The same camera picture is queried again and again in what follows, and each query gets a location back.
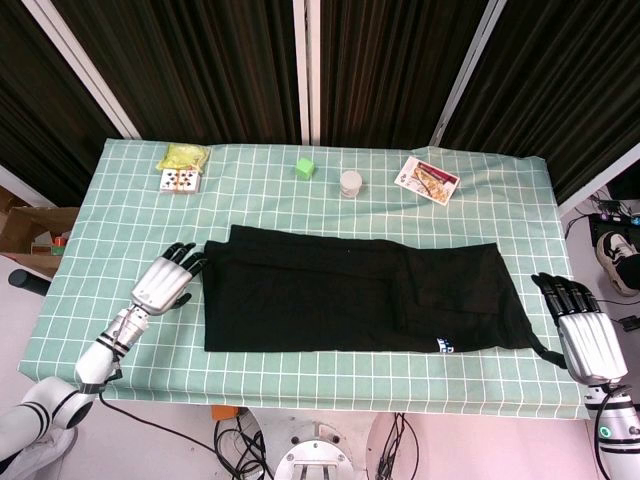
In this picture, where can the white shoe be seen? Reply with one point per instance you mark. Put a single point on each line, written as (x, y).
(45, 450)

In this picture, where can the dark brown curtain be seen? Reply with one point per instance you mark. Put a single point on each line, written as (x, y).
(200, 65)
(390, 65)
(40, 100)
(560, 75)

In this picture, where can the black cloth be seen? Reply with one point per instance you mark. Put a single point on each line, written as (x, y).
(325, 300)

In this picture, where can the brown cardboard box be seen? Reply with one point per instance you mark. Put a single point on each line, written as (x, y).
(25, 225)

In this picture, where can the small black white adapter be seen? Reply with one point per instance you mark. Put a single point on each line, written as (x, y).
(631, 322)

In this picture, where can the yellow green crumpled cloth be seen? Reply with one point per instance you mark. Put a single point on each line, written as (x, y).
(182, 156)

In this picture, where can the picture card packet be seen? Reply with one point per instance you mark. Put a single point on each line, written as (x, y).
(427, 181)

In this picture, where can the small orange object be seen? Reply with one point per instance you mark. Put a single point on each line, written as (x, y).
(225, 413)

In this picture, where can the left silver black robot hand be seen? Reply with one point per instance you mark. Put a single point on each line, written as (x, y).
(160, 285)

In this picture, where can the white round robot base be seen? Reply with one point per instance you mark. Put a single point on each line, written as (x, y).
(320, 425)

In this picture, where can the deck of playing cards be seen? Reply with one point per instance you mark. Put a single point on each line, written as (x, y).
(180, 181)

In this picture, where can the black floor electronics box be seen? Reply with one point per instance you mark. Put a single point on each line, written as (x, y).
(597, 222)

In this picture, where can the green checked tablecloth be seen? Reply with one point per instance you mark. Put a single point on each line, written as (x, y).
(350, 385)

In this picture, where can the small white jar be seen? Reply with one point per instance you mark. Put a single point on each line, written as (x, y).
(351, 183)

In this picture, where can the green cube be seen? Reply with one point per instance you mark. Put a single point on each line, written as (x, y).
(304, 168)

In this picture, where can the white frame post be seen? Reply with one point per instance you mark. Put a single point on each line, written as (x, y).
(600, 186)
(467, 70)
(306, 70)
(85, 70)

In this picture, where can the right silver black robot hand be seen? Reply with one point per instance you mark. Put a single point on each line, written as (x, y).
(592, 345)

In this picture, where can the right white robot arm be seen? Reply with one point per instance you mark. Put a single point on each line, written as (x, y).
(617, 430)

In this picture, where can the black and white sneaker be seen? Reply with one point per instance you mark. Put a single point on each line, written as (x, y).
(617, 260)

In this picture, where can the red green toy block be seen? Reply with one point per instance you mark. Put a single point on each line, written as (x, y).
(60, 245)

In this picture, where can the black cylinder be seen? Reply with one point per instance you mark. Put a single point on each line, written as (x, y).
(27, 282)

